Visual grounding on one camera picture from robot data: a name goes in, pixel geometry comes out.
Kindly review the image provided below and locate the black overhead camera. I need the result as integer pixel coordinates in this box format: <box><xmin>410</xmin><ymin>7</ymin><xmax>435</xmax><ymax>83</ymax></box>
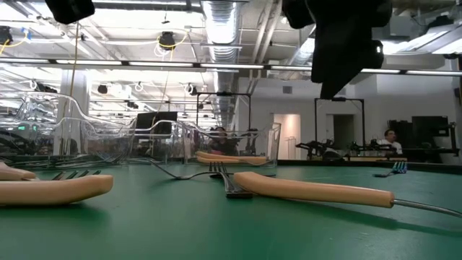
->
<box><xmin>157</xmin><ymin>30</ymin><xmax>177</xmax><ymax>51</ymax></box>

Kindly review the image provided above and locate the iridescent rainbow metal fork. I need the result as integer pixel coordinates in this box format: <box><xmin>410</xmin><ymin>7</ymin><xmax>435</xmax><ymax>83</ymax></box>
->
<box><xmin>372</xmin><ymin>160</ymin><xmax>409</xmax><ymax>178</ymax></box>

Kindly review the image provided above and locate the black rig frame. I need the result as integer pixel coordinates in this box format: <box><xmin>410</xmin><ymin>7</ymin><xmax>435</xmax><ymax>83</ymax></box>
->
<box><xmin>313</xmin><ymin>96</ymin><xmax>365</xmax><ymax>160</ymax></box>

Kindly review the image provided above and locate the yellow hanging cable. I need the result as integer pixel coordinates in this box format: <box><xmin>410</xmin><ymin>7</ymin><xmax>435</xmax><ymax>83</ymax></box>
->
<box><xmin>69</xmin><ymin>21</ymin><xmax>82</xmax><ymax>100</ymax></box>

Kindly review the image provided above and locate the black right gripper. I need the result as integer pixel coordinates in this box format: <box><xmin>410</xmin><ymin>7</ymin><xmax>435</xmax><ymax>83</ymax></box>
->
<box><xmin>281</xmin><ymin>0</ymin><xmax>393</xmax><ymax>100</ymax></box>

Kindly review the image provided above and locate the black bar with light strips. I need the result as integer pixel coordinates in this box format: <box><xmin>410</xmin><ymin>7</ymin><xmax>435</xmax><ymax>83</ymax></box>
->
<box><xmin>0</xmin><ymin>56</ymin><xmax>462</xmax><ymax>77</ymax></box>

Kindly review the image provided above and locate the person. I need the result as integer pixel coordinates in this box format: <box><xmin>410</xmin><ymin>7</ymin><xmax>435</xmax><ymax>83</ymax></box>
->
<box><xmin>208</xmin><ymin>126</ymin><xmax>234</xmax><ymax>156</ymax></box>
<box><xmin>376</xmin><ymin>129</ymin><xmax>404</xmax><ymax>155</ymax></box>

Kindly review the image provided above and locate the clear plastic bin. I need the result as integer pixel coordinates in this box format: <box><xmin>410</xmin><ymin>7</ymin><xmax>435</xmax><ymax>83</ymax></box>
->
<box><xmin>179</xmin><ymin>121</ymin><xmax>282</xmax><ymax>168</ymax></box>
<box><xmin>57</xmin><ymin>117</ymin><xmax>183</xmax><ymax>165</ymax></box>
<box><xmin>0</xmin><ymin>90</ymin><xmax>137</xmax><ymax>170</ymax></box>

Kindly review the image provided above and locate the green felt table mat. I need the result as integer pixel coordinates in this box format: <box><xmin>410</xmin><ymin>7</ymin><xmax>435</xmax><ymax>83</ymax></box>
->
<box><xmin>0</xmin><ymin>160</ymin><xmax>462</xmax><ymax>260</ymax></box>

